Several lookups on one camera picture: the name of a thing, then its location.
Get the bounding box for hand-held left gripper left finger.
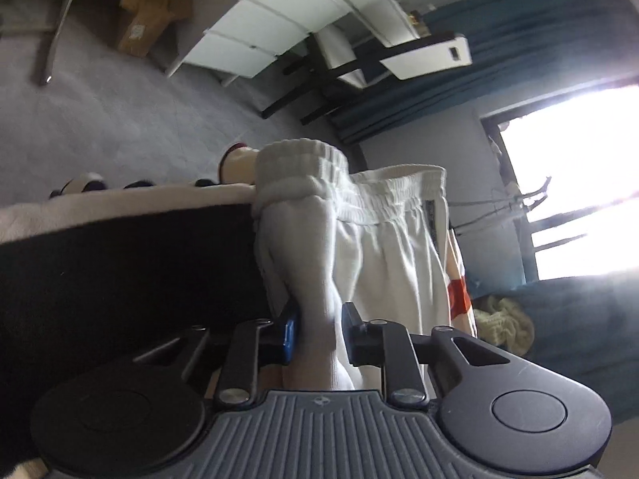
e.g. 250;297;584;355
132;304;300;407

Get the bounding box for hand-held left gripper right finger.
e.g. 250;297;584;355
341;302;529;408

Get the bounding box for white pants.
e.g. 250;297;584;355
252;140;467;392

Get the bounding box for pale yellow knitted blanket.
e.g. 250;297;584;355
472;295;535;360

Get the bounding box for striped blanket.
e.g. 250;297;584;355
0;182;475;479

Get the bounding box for white garment steamer stand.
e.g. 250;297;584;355
449;174;555;236

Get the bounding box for dark framed window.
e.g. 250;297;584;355
479;77;639;283

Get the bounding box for white black chair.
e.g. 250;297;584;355
260;32;472;127

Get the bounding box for white dressing table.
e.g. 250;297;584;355
167;0;425;91

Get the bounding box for cardboard box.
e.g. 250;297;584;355
117;0;194;58

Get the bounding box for curved chrome tube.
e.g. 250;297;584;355
32;0;94;85

